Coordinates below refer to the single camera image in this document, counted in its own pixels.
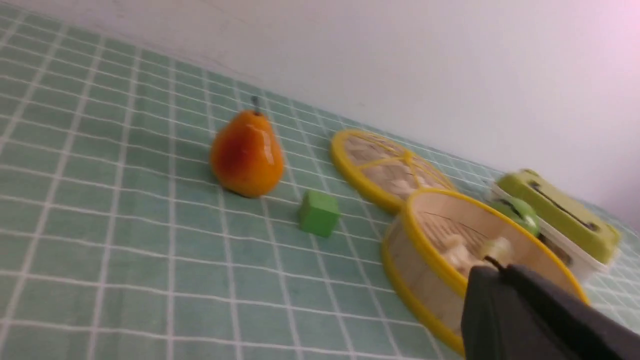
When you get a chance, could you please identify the green lidded white box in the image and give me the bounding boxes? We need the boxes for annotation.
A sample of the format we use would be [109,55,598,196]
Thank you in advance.
[487,169,622,283]

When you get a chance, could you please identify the orange red pear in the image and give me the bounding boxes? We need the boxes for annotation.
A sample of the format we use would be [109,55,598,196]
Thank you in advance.
[209,95,285,199]

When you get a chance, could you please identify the pale green dumpling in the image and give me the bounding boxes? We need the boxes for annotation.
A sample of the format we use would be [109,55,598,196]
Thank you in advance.
[478,237,514,265]

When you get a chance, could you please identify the green checkered tablecloth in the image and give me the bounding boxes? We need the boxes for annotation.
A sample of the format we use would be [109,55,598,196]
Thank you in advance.
[0,2,640,360]

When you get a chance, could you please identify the green apple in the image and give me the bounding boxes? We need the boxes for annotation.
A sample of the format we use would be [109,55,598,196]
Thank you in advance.
[488,196,540,237]

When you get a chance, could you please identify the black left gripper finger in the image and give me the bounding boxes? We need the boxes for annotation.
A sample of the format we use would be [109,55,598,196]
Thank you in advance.
[461,256,640,360]

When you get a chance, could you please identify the white dumpling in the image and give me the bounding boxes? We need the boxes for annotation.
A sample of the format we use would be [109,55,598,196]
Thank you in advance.
[441,234,484,278]

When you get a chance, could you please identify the bamboo steamer lid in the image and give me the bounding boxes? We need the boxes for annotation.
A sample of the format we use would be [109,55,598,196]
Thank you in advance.
[330,129,457,215]

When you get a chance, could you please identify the green cube block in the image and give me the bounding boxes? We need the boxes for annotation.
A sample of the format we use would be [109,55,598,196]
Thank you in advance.
[298,189,341,239]

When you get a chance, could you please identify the bamboo steamer tray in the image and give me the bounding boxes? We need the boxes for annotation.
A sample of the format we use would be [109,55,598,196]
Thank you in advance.
[381,187,590,356]

